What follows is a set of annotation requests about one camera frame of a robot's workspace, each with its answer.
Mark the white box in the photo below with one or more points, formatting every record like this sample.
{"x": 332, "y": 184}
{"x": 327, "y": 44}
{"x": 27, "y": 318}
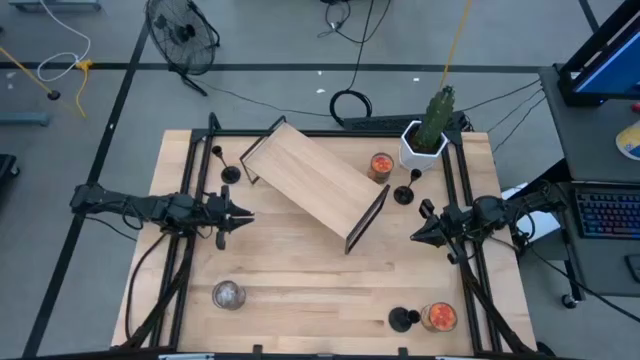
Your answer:
{"x": 545, "y": 227}

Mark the yellow and blue pad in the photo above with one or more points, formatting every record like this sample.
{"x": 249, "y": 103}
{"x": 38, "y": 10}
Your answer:
{"x": 631, "y": 141}

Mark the grey table foot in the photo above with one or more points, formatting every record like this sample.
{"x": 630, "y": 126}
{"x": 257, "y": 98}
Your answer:
{"x": 22, "y": 119}
{"x": 55, "y": 5}

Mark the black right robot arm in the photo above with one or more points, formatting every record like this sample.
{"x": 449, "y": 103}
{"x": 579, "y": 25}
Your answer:
{"x": 487, "y": 210}

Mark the backlit computer keyboard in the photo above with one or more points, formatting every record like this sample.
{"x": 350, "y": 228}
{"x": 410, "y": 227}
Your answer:
{"x": 607, "y": 215}

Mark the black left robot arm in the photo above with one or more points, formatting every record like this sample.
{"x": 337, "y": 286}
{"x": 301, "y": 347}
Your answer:
{"x": 150, "y": 207}

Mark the white plant pot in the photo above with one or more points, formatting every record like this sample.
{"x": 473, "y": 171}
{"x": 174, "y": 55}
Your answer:
{"x": 417, "y": 161}

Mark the orange candle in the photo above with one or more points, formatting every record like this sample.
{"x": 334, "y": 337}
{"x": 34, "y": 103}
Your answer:
{"x": 381, "y": 164}
{"x": 441, "y": 316}

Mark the grey candle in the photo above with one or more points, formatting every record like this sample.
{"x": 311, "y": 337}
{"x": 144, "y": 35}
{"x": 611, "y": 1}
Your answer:
{"x": 229, "y": 295}

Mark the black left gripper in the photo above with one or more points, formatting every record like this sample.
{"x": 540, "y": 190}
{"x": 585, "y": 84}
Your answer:
{"x": 220, "y": 215}

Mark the black floor fan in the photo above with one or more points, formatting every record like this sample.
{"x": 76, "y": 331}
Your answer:
{"x": 182, "y": 32}

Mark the black computer monitor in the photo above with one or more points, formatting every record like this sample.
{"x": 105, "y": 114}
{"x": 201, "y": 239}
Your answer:
{"x": 610, "y": 65}

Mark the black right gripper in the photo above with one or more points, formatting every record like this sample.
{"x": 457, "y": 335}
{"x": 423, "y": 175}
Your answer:
{"x": 452, "y": 225}

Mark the wooden shelf riser, black frame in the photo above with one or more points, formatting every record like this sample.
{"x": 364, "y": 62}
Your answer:
{"x": 310, "y": 175}

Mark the green cactus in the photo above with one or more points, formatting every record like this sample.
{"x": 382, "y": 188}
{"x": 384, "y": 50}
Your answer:
{"x": 435, "y": 117}

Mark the grey side desk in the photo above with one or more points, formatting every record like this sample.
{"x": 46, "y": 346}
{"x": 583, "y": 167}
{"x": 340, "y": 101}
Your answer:
{"x": 590, "y": 140}

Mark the black candle stick holder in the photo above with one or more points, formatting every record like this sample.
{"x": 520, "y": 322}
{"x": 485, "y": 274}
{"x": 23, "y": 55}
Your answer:
{"x": 230, "y": 174}
{"x": 400, "y": 320}
{"x": 403, "y": 195}

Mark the black aluminium table frame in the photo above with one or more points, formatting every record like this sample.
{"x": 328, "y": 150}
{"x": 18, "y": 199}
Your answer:
{"x": 330, "y": 133}

